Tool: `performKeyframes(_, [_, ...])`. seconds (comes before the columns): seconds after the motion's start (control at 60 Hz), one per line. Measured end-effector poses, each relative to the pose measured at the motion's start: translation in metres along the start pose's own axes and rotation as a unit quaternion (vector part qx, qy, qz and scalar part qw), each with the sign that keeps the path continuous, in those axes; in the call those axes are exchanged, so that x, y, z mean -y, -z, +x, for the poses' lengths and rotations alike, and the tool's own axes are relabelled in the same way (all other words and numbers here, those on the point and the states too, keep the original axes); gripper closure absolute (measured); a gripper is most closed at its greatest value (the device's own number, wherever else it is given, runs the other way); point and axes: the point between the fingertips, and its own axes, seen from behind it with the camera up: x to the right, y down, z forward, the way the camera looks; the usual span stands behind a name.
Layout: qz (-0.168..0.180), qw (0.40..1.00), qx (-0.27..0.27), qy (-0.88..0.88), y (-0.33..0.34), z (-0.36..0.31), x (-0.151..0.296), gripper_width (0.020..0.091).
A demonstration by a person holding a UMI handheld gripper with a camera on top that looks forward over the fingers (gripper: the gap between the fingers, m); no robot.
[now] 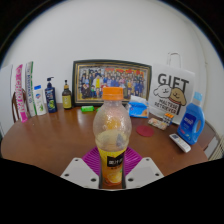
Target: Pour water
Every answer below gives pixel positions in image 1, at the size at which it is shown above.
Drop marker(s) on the small white lotion bottle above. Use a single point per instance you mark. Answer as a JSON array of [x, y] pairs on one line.
[[40, 101]]

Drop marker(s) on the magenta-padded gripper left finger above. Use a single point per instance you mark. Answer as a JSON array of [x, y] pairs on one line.
[[80, 171]]

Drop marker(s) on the amber pump bottle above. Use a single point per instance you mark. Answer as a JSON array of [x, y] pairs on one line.
[[67, 98]]

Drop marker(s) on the white remote control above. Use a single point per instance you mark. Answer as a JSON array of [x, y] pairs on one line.
[[180, 142]]

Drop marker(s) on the orange puzzle cube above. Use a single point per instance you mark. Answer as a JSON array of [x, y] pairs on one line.
[[168, 118]]

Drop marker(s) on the orange-capped juice bottle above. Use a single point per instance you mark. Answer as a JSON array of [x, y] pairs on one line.
[[112, 133]]

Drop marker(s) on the pink shuttlecock tube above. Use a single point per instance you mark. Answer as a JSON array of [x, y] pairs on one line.
[[21, 96]]

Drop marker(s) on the framed group photo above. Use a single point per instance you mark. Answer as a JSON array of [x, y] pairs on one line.
[[96, 81]]

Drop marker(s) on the blue tissue pack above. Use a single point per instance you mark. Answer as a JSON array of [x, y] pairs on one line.
[[138, 108]]

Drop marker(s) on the white printed gift bag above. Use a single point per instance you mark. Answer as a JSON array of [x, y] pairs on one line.
[[173, 90]]

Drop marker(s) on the flat round red coaster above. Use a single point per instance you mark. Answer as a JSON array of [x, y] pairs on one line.
[[145, 131]]

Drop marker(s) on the dark blue pump bottle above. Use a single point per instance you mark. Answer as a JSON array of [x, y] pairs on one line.
[[51, 98]]

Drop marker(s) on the blue detergent bottle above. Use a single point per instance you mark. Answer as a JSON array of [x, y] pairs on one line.
[[190, 125]]

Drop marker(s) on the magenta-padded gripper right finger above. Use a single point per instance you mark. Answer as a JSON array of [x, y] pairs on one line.
[[145, 171]]

